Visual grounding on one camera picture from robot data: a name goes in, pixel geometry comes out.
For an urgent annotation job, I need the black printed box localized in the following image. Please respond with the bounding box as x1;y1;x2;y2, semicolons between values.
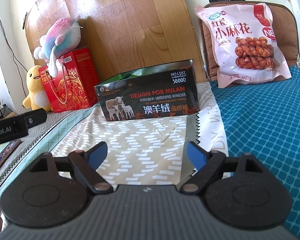
94;59;201;122

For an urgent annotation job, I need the blue patterned blanket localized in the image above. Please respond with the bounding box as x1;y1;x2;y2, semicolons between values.
210;64;300;231

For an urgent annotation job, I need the beige white patterned cloth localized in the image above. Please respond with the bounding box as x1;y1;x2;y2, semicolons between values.
51;81;231;188

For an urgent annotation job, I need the grey teal bedsheet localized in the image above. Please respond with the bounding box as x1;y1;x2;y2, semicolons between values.
0;105;100;188

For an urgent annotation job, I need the pastel plush toy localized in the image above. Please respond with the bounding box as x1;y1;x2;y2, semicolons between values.
33;15;82;78

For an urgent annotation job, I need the black wall cable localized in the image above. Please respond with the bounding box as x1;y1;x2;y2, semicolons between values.
0;0;28;68

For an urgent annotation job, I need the red gift box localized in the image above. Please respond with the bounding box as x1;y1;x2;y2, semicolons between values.
39;47;100;113

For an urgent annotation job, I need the smartphone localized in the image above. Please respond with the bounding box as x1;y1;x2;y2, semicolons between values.
0;139;22;175

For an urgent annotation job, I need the wooden headboard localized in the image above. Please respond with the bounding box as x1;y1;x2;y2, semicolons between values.
25;0;208;105

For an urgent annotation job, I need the yellow duck plush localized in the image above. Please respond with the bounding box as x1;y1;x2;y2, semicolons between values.
22;65;52;112

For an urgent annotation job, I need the brown cushion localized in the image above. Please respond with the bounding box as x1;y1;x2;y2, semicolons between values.
197;1;300;82

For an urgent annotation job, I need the large pink snack bag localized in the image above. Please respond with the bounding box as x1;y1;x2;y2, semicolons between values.
194;2;292;88

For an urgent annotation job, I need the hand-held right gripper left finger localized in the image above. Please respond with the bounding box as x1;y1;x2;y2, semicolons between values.
27;141;113;195

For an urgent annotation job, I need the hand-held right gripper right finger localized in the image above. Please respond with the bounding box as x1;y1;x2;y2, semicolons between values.
180;141;267;195

